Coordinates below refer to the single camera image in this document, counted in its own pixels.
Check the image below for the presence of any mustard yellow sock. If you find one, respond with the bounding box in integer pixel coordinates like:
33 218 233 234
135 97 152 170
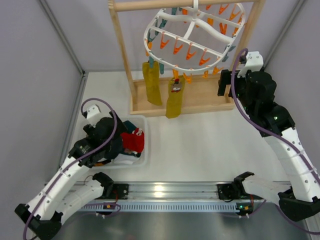
165 75 185 119
142 61 163 106

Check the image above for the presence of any white clip hanger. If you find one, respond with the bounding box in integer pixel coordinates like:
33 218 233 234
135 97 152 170
143 3 247 76

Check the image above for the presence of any dark patterned sock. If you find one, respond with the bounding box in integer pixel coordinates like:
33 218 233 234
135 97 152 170
104 137 123 161

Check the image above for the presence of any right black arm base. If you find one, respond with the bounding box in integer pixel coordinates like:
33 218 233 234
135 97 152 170
217 183 250 200

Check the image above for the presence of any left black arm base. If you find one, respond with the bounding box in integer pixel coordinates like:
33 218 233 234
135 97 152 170
99 183 129 200

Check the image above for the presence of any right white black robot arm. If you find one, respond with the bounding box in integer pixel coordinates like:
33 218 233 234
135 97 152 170
217 70 320 222

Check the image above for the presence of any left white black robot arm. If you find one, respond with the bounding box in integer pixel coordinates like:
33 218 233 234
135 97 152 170
14 115 128 240

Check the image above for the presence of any wooden hanger stand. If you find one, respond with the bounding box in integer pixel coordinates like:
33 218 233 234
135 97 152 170
108 0 265 117

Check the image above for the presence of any green christmas sock in bin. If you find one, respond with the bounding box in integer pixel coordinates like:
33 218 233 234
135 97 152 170
123 120 137 133

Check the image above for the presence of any translucent plastic bin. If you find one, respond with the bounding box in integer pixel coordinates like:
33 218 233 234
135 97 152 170
74 114 152 171

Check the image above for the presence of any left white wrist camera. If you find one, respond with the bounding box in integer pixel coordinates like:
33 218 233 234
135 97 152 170
83 104 103 128

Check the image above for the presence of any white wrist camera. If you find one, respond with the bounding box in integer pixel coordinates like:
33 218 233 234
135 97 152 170
83 104 103 128
237 51 264 78

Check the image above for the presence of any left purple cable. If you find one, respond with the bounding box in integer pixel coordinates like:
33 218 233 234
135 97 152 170
22 97 122 240

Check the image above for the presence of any purple cable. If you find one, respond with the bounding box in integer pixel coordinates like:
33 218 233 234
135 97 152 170
22 97 122 240
230 47 320 236

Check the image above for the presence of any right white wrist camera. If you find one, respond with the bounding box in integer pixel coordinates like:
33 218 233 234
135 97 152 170
237 51 264 78

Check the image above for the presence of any aluminium rail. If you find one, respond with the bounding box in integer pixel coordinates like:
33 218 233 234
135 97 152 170
72 181 291 201

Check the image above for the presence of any perforated cable duct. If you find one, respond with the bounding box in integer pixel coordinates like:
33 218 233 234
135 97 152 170
80 202 253 213

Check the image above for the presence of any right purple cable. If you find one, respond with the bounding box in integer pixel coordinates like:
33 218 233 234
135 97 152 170
230 47 320 236

